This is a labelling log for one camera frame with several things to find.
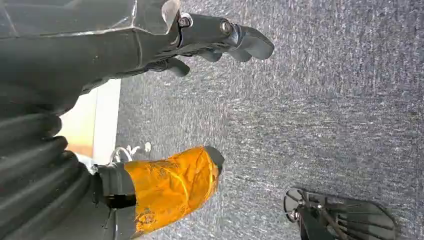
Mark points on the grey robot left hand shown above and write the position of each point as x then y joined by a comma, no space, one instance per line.
66,49

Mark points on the pale desk panel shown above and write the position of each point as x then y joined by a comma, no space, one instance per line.
99,122

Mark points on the ribbed grey left arm sleeve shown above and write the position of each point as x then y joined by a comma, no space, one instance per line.
30,172

